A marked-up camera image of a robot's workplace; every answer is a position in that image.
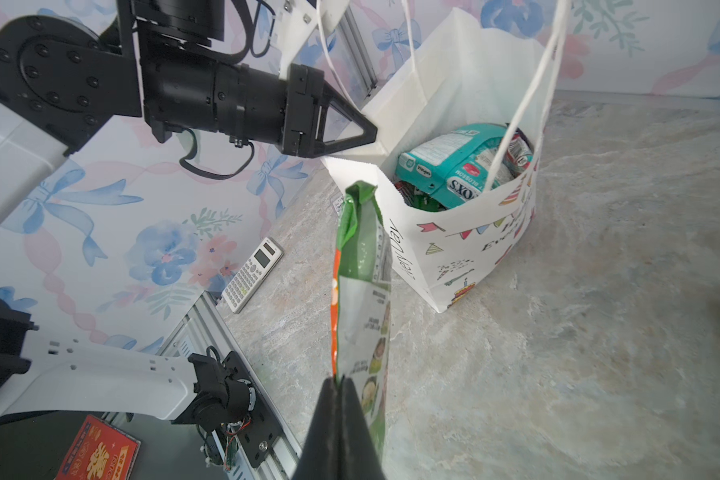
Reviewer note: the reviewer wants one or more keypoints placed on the teal candy bag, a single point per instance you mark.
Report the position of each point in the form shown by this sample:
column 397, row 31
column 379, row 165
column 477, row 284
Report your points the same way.
column 453, row 168

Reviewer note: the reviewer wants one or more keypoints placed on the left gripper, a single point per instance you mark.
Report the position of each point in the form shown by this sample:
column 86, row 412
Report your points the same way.
column 252, row 105

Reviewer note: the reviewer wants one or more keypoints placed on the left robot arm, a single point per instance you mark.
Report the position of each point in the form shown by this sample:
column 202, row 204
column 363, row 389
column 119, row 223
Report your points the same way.
column 60, row 83

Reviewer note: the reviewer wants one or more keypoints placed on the white calculator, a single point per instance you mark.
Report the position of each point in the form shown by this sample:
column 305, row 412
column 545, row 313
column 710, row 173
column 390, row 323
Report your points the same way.
column 252, row 274

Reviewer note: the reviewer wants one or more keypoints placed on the green Fox's candy bag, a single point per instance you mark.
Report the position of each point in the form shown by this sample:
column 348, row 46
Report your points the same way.
column 417, row 199

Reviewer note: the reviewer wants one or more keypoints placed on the red printed card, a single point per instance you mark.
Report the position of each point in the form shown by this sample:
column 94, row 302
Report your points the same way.
column 99, row 451

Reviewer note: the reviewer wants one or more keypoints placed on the white paper gift bag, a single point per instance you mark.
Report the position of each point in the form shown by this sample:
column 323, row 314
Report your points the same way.
column 463, row 73

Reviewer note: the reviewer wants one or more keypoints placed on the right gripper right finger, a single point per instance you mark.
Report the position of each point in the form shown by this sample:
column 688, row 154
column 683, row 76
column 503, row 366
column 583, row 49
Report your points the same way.
column 358, row 457

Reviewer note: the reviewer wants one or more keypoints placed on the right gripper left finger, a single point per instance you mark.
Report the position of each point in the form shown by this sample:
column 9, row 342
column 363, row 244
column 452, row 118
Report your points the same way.
column 319, row 459

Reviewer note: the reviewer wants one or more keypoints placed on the orange green snack bag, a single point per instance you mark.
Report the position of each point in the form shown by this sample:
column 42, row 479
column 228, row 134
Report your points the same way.
column 361, row 306

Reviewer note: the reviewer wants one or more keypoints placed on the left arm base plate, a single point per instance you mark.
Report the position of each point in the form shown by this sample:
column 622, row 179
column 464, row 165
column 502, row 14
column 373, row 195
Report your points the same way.
column 230, row 403

